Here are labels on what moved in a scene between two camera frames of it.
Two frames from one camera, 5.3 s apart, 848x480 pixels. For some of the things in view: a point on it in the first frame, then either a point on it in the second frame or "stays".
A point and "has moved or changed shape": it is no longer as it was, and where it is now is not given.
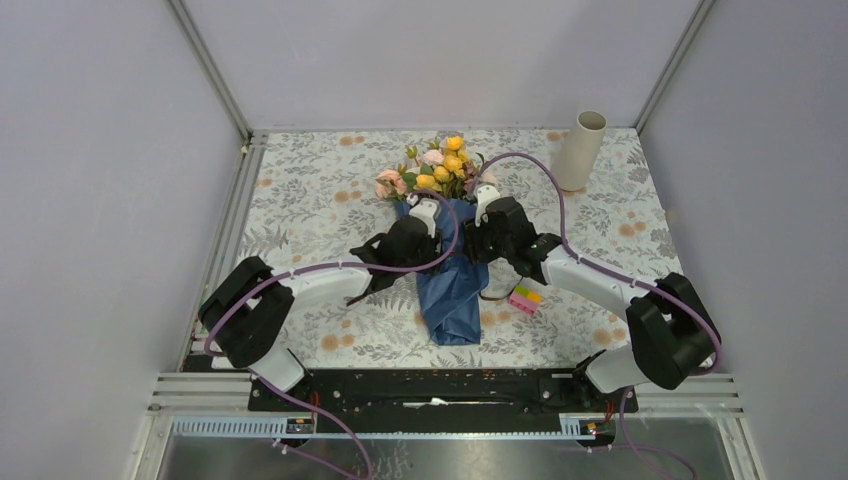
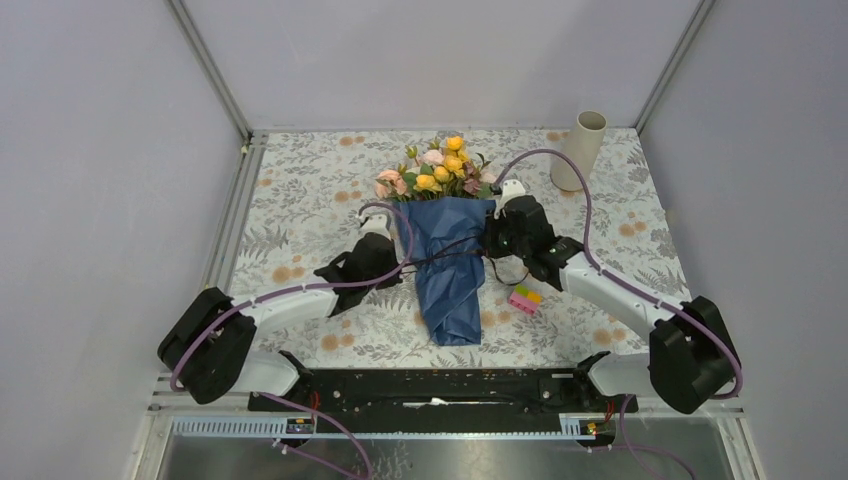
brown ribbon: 354,301 has moved or changed shape
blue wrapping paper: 451,293 stays
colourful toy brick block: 525,299 stays
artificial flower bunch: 447,171 stays
